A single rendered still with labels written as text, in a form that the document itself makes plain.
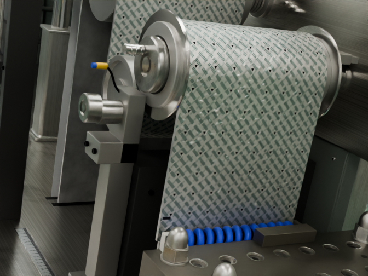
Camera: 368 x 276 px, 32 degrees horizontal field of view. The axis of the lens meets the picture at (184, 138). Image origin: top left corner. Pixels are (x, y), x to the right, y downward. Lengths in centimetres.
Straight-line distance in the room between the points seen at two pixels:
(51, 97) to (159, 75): 77
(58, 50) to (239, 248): 81
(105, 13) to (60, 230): 38
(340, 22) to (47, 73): 75
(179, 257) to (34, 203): 50
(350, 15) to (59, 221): 61
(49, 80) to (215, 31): 76
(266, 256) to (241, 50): 28
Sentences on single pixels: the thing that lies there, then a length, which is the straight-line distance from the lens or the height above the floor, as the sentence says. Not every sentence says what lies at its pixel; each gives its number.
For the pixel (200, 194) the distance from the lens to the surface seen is 89.
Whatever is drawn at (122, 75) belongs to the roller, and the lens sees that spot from 98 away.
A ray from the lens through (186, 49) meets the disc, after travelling 81.
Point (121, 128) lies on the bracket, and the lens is 89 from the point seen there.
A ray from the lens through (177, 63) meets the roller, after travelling 81.
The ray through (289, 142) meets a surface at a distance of 95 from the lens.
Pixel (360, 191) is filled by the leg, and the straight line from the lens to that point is 130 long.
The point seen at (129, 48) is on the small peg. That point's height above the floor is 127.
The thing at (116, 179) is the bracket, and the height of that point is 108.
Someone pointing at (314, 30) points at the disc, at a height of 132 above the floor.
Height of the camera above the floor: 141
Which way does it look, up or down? 17 degrees down
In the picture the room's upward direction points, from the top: 10 degrees clockwise
